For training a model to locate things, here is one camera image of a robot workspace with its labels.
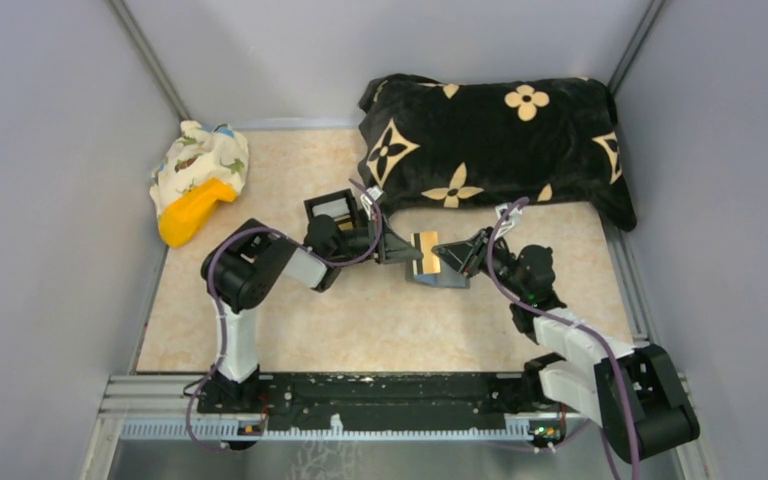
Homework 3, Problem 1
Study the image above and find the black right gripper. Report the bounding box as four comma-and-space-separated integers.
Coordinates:
434, 227, 529, 299

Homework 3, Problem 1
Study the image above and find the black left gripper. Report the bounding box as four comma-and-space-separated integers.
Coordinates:
327, 212, 423, 264

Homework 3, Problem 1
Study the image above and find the grey card holder wallet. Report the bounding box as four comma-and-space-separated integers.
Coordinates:
405, 253, 470, 289

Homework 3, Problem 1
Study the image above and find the gold card black stripe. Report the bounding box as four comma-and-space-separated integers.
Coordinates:
411, 231, 442, 276

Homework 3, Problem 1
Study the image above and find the black compartment tray box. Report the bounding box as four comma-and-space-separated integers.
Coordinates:
303, 189, 366, 231

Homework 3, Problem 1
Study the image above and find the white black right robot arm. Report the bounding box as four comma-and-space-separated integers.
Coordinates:
432, 228, 701, 464

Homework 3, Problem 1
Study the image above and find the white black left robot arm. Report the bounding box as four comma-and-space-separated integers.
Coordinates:
193, 211, 423, 414

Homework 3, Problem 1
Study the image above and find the black floral pillow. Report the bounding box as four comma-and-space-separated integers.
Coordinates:
358, 74, 637, 232

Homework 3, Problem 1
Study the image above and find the yellow cloth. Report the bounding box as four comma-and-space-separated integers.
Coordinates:
158, 178, 239, 248

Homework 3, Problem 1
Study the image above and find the dinosaur print cloth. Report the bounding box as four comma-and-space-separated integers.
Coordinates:
149, 120, 250, 215

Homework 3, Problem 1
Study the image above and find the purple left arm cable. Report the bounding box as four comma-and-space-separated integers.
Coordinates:
185, 178, 385, 455

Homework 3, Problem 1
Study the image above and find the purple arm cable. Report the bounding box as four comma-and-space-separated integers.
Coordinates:
185, 178, 385, 455
485, 196, 644, 480

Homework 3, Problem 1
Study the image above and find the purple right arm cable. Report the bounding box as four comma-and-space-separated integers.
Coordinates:
485, 196, 644, 480

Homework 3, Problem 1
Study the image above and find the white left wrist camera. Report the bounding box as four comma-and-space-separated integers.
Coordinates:
360, 186, 385, 210

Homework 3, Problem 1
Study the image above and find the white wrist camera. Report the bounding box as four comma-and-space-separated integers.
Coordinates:
493, 203, 524, 239
360, 186, 385, 210

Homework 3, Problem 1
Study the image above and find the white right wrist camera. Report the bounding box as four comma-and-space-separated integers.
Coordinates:
493, 203, 524, 239

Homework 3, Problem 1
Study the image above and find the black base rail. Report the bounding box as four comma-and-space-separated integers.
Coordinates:
196, 372, 566, 432

